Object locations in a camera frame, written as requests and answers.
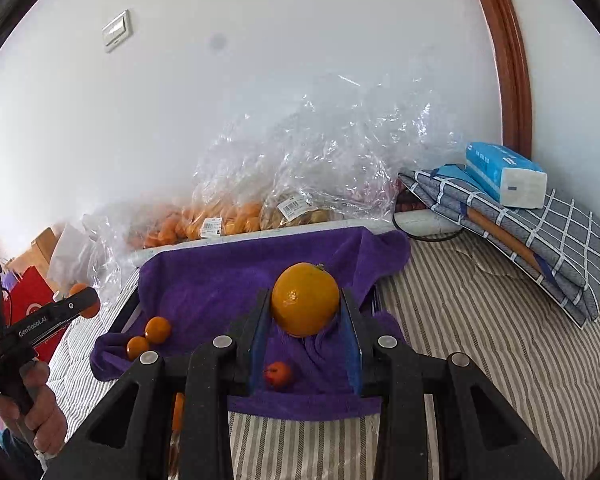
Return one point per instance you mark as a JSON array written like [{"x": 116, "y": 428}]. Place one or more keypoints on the clear bag of oranges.
[{"x": 215, "y": 220}]

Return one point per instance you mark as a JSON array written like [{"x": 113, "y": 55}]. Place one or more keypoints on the blue tissue pack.
[{"x": 505, "y": 175}]

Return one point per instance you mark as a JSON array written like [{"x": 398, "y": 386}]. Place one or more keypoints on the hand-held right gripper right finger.
[{"x": 352, "y": 355}]

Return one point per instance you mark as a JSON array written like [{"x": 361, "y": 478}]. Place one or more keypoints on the small red apple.
[{"x": 278, "y": 374}]

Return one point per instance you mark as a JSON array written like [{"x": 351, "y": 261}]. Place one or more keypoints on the purple towel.
[{"x": 220, "y": 285}]

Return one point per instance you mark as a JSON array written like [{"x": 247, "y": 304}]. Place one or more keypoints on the person's left hand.
[{"x": 42, "y": 410}]

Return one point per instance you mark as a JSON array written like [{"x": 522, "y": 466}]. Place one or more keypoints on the orange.
[
  {"x": 138, "y": 348},
  {"x": 178, "y": 410},
  {"x": 92, "y": 309},
  {"x": 305, "y": 300},
  {"x": 158, "y": 330}
]

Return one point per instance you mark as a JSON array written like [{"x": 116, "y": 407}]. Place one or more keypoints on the red paper bag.
[{"x": 35, "y": 310}]

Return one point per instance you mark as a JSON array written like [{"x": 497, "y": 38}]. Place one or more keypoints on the striped bed cover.
[{"x": 480, "y": 360}]

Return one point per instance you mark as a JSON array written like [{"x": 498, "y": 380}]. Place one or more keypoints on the white plastic bag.
[{"x": 70, "y": 255}]

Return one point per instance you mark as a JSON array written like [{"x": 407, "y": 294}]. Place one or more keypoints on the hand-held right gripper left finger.
[{"x": 258, "y": 355}]

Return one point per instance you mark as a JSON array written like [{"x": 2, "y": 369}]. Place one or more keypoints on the brown wooden door frame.
[{"x": 505, "y": 60}]

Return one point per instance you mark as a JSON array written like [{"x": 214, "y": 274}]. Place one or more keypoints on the folded checked grey cloth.
[{"x": 530, "y": 240}]

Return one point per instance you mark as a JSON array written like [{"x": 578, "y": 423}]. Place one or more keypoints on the crumpled clear plastic bag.
[{"x": 105, "y": 250}]

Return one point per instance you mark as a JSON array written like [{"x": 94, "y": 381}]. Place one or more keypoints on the clear bag of brown fruits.
[{"x": 300, "y": 212}]

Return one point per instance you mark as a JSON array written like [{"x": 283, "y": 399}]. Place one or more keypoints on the white light switch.
[{"x": 116, "y": 30}]

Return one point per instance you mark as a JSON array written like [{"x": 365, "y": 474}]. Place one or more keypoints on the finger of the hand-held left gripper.
[{"x": 77, "y": 302}]

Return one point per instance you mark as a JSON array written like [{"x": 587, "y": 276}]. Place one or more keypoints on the purple printed bag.
[{"x": 11, "y": 280}]

